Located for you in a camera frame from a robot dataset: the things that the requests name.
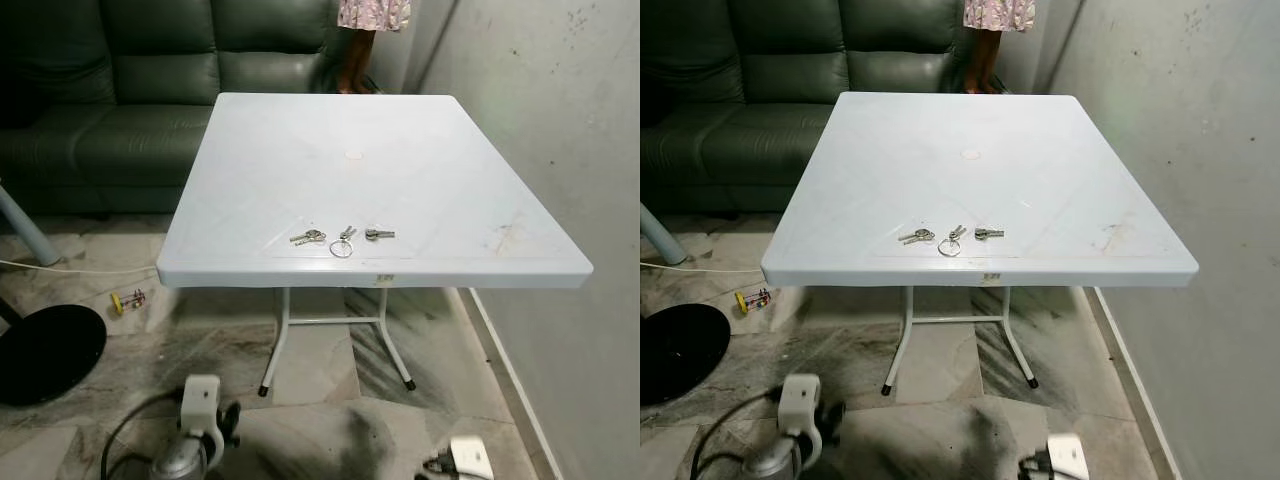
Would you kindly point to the small yellow red toy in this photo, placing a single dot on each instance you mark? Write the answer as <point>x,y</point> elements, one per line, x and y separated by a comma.
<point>118,303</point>
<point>742,302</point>

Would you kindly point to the white plastic folding table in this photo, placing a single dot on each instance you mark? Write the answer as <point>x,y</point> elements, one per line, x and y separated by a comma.
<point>960,190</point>
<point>350,190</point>

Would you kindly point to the black round stand base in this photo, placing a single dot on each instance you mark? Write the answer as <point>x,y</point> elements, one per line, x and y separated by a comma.
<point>45,355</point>
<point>680,355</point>

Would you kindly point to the person in pink dress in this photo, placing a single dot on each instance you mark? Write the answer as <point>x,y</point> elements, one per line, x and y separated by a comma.
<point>998,12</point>
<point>372,12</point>

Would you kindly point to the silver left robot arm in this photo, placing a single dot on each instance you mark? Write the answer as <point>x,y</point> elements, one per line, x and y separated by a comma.
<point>180,462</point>
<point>775,465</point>

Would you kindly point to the silver key bunch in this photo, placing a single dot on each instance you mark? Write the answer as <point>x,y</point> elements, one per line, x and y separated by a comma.
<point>312,236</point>
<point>920,236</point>

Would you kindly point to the dark green leather sofa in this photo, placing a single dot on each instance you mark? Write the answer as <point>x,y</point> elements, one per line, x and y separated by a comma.
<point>130,80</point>
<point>780,80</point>

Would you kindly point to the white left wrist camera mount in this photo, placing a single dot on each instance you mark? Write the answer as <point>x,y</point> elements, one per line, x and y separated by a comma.
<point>800,400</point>
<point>200,400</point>

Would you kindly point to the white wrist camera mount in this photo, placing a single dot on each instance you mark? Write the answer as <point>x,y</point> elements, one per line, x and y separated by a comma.
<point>800,400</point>
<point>1068,458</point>
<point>200,400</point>
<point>470,458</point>

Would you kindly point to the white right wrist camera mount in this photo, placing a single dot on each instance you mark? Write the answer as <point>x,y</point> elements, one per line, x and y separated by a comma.
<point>470,458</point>
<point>1068,458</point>

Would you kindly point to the grey metal pole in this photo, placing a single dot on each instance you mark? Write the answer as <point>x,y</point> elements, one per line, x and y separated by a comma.
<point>660,240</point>
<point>25,230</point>

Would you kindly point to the short silver key pair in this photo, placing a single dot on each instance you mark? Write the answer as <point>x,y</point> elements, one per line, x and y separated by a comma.
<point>985,234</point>
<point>376,234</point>

